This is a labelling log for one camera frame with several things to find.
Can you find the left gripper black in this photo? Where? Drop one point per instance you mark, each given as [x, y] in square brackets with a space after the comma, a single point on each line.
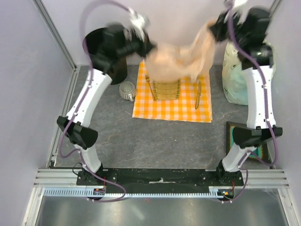
[147, 46]

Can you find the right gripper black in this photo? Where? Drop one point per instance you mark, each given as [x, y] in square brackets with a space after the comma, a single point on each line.
[218, 28]

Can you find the orange banana print plastic bag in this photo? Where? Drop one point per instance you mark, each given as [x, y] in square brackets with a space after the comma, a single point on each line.
[169, 63]

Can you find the black plastic trash bin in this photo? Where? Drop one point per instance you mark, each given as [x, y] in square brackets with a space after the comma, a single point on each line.
[116, 69]

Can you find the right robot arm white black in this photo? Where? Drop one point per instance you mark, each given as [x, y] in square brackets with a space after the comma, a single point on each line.
[256, 57]

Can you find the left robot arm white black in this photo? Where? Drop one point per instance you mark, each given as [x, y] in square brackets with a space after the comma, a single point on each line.
[75, 125]

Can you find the green plastic bag of trash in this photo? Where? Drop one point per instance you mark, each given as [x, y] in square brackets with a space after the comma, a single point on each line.
[233, 81]

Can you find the gold fork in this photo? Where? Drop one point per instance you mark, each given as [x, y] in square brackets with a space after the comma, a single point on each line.
[149, 83]

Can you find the striped ceramic cup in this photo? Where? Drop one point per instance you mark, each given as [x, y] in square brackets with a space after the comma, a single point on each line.
[127, 91]

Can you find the woven bamboo tray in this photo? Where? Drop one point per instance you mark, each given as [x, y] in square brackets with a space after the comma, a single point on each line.
[167, 91]

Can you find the yellow white checkered cloth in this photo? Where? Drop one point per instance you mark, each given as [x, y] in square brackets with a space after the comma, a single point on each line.
[181, 109]

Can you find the gold knife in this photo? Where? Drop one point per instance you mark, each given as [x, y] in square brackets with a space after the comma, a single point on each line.
[198, 95]

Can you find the green square dish black rim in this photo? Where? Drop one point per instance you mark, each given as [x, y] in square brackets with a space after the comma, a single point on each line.
[261, 151]

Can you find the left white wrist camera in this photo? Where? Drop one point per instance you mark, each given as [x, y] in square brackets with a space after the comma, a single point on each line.
[138, 21]

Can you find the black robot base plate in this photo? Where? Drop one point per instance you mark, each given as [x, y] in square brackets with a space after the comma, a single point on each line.
[170, 180]

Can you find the grey slotted cable duct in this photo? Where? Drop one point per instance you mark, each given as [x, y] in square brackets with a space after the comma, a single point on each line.
[94, 193]

